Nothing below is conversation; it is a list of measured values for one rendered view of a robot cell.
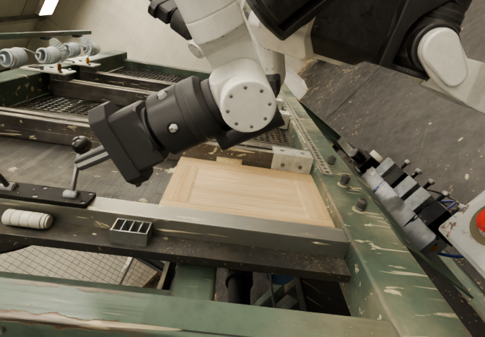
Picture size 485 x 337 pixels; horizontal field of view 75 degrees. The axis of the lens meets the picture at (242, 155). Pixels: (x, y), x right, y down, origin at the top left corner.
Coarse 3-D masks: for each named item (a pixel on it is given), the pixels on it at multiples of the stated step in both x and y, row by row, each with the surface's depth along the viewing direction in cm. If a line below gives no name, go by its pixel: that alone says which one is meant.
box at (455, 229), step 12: (468, 204) 45; (480, 204) 44; (456, 216) 45; (468, 216) 44; (444, 228) 46; (456, 228) 44; (468, 228) 43; (456, 240) 43; (468, 240) 42; (468, 252) 41; (480, 252) 40; (480, 264) 39
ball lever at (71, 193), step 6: (78, 138) 63; (84, 138) 64; (72, 144) 63; (78, 144) 62; (84, 144) 63; (90, 144) 64; (78, 150) 63; (84, 150) 63; (78, 156) 64; (78, 168) 63; (78, 174) 64; (72, 180) 63; (72, 186) 63; (66, 192) 62; (72, 192) 62; (78, 192) 63; (72, 198) 62
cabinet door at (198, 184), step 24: (192, 168) 90; (216, 168) 92; (240, 168) 95; (264, 168) 97; (168, 192) 76; (192, 192) 78; (216, 192) 80; (240, 192) 82; (264, 192) 84; (288, 192) 86; (312, 192) 87; (264, 216) 72; (288, 216) 74; (312, 216) 75
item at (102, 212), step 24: (72, 216) 62; (96, 216) 62; (120, 216) 62; (144, 216) 62; (168, 216) 63; (192, 216) 64; (216, 216) 66; (240, 216) 67; (216, 240) 64; (240, 240) 64; (264, 240) 64; (288, 240) 64; (312, 240) 64; (336, 240) 64
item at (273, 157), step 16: (0, 112) 92; (16, 112) 95; (32, 112) 96; (0, 128) 93; (16, 128) 93; (32, 128) 93; (48, 128) 93; (64, 128) 93; (80, 128) 93; (96, 144) 95; (208, 144) 95; (240, 144) 99; (256, 144) 101; (256, 160) 97; (272, 160) 97; (288, 160) 97; (304, 160) 97
